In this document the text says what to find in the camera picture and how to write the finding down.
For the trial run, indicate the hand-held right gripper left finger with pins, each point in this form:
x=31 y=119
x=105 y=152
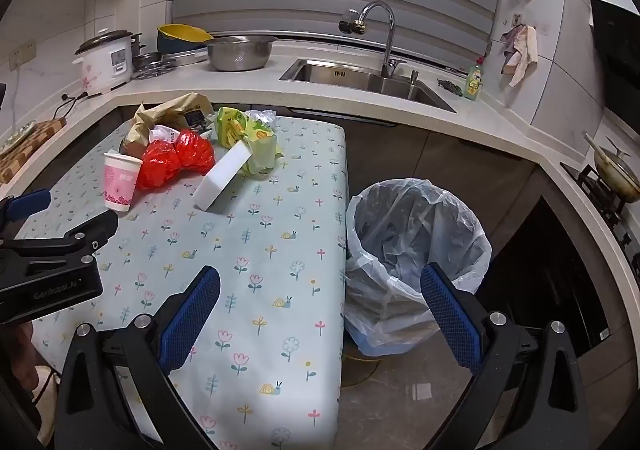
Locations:
x=192 y=317

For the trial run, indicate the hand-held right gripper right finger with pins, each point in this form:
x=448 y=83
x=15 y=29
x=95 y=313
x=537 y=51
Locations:
x=450 y=317

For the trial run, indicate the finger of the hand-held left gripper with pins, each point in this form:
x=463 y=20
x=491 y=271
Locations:
x=30 y=204
x=85 y=232

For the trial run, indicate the pink paper cup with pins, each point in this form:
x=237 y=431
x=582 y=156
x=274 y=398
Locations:
x=120 y=185

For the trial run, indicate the waste bin with clear liner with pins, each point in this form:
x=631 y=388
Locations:
x=400 y=230

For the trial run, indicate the red plastic bag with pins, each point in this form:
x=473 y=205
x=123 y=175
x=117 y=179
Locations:
x=170 y=160

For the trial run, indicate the white paper wrapper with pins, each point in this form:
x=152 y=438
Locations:
x=162 y=135

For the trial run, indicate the white foam block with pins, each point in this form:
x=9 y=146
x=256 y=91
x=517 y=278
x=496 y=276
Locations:
x=220 y=180

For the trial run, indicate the brown paper bag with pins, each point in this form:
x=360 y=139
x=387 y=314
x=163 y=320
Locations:
x=170 y=110

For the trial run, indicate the black packet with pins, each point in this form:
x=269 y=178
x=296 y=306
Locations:
x=194 y=120

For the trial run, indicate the white plastic bag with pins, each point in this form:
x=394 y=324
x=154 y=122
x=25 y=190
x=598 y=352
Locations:
x=262 y=116

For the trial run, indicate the person's left hand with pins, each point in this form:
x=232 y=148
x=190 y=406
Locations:
x=17 y=352

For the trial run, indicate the wooden cutting board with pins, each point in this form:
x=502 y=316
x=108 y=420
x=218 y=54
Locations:
x=30 y=155

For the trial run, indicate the patterned plate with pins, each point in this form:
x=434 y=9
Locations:
x=17 y=137

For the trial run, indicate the floral tablecloth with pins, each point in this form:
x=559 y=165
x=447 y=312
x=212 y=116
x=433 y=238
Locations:
x=260 y=255

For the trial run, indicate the black built-in oven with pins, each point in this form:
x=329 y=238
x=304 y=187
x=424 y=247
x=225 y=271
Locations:
x=560 y=280

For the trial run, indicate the white rice cooker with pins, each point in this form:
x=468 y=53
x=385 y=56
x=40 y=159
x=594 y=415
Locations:
x=102 y=65

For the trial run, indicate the brown base cabinet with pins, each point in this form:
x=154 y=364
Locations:
x=450 y=155

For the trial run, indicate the metal steamer rack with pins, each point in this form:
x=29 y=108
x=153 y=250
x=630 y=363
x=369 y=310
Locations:
x=150 y=67

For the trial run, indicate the black gas stove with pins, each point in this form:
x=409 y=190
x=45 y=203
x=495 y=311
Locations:
x=615 y=225

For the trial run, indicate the dark pot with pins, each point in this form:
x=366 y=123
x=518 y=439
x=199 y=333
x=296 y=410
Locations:
x=138 y=45

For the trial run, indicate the metal tray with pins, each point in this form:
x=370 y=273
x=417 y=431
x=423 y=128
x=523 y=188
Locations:
x=190 y=57

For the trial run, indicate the wok with glass lid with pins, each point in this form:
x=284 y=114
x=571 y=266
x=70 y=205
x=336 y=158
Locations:
x=617 y=175

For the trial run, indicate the yellow and blue colander bowl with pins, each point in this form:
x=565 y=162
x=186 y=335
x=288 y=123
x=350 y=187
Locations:
x=182 y=35

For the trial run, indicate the dark scrubber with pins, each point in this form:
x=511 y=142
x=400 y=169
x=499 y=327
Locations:
x=450 y=86

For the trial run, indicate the steel colander bowl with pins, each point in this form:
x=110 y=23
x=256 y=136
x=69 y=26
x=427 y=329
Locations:
x=240 y=55

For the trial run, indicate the green dish soap bottle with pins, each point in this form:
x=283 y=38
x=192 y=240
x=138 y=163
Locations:
x=473 y=82

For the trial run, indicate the white stone countertop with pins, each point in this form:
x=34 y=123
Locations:
x=350 y=100

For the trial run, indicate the steel sink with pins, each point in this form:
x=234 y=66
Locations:
x=350 y=77

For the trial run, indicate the cream hanging cloth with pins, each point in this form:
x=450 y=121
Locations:
x=525 y=52

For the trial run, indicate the purple hanging cloth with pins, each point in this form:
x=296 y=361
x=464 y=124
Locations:
x=510 y=40

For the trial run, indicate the chrome faucet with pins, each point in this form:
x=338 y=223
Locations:
x=389 y=40

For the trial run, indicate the black range hood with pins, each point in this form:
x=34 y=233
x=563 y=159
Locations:
x=620 y=60

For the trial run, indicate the white wall outlet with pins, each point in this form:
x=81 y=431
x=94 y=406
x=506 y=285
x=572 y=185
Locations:
x=22 y=54

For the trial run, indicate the wall socket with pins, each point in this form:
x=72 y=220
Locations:
x=517 y=19

